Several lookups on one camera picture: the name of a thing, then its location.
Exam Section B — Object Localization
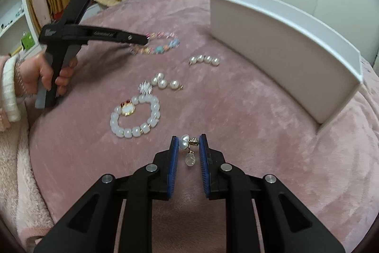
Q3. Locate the colourful bead bracelet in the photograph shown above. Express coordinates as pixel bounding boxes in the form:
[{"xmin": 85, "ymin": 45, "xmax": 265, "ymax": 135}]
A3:
[{"xmin": 130, "ymin": 31, "xmax": 180, "ymax": 55}]

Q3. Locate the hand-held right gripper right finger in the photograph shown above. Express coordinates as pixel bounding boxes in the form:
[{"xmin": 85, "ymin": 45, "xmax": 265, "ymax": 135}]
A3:
[{"xmin": 199, "ymin": 134, "xmax": 345, "ymax": 253}]

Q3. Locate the white box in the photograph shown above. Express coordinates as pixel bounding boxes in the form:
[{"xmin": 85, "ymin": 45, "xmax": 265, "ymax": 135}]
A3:
[{"xmin": 204, "ymin": 0, "xmax": 363, "ymax": 125}]

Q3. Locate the pearl drop earring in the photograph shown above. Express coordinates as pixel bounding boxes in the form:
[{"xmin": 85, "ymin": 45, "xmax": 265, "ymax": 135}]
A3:
[{"xmin": 179, "ymin": 134, "xmax": 200, "ymax": 167}]

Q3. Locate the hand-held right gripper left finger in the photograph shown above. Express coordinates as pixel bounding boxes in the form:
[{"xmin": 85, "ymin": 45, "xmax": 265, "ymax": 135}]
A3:
[{"xmin": 33, "ymin": 136, "xmax": 180, "ymax": 253}]

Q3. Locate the short pearl strand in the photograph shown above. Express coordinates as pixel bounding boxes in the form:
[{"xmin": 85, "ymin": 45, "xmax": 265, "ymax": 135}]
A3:
[{"xmin": 189, "ymin": 55, "xmax": 221, "ymax": 67}]

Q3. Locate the pink plush blanket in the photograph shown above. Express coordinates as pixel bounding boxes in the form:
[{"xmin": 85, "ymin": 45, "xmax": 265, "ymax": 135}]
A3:
[{"xmin": 28, "ymin": 0, "xmax": 379, "ymax": 253}]

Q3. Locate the white bookshelf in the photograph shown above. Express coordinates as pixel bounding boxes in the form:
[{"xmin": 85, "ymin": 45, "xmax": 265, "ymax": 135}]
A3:
[{"xmin": 0, "ymin": 0, "xmax": 40, "ymax": 58}]

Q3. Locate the pink chair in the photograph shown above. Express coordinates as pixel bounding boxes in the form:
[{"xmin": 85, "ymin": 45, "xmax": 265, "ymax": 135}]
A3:
[{"xmin": 29, "ymin": 0, "xmax": 51, "ymax": 32}]

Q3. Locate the person's left forearm white sleeve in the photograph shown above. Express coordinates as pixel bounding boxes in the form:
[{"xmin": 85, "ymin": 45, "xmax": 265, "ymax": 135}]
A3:
[{"xmin": 0, "ymin": 55, "xmax": 23, "ymax": 124}]

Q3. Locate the person's pink fleece robe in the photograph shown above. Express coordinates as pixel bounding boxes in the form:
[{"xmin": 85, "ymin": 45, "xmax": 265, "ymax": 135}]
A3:
[{"xmin": 0, "ymin": 112, "xmax": 55, "ymax": 244}]

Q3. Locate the person's left hand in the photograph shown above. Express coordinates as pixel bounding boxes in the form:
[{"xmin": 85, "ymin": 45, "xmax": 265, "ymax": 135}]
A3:
[{"xmin": 21, "ymin": 52, "xmax": 79, "ymax": 97}]

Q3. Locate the green box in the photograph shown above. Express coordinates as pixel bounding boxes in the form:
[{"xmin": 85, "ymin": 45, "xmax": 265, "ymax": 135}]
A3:
[{"xmin": 21, "ymin": 32, "xmax": 34, "ymax": 51}]

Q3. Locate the silver wrist bracelet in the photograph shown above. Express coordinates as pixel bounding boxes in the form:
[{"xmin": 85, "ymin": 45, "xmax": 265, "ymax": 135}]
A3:
[{"xmin": 15, "ymin": 60, "xmax": 29, "ymax": 98}]

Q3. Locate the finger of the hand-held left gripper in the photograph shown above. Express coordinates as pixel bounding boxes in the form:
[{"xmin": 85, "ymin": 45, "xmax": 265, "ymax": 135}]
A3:
[{"xmin": 86, "ymin": 28, "xmax": 149, "ymax": 46}]

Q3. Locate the white jade bead bracelet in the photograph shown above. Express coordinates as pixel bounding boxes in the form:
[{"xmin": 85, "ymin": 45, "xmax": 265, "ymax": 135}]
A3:
[{"xmin": 110, "ymin": 95, "xmax": 161, "ymax": 139}]

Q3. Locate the three-pearl gold earring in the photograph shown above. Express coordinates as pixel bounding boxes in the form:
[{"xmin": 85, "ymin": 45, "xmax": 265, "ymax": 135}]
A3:
[{"xmin": 151, "ymin": 72, "xmax": 184, "ymax": 91}]

